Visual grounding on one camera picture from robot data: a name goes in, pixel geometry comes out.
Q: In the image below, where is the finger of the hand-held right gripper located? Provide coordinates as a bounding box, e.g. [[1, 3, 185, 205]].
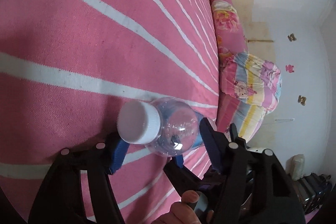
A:
[[163, 154, 221, 193]]

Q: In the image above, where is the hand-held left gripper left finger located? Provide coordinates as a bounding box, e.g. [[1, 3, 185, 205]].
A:
[[28, 132, 130, 224]]

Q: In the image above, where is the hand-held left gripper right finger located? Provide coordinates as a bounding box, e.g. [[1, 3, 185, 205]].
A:
[[199, 117, 306, 224]]

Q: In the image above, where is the clear plastic bottle blue label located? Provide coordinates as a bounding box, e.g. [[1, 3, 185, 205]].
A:
[[117, 97, 218, 157]]

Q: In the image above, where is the person's right hand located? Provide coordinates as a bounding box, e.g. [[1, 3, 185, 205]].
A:
[[155, 190, 200, 224]]

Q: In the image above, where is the pastel striped folded quilt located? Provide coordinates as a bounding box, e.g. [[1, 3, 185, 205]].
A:
[[217, 52, 283, 144]]

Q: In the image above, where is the beige sack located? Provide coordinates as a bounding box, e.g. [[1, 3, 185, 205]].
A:
[[286, 154, 306, 180]]

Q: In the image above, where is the row of black cases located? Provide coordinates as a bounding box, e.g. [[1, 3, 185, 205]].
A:
[[295, 174, 333, 214]]

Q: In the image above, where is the pink floral pillow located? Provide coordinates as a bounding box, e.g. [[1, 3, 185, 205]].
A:
[[209, 0, 249, 68]]

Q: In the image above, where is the pink striped bed sheet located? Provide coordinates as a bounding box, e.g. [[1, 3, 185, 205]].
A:
[[0, 0, 221, 224]]

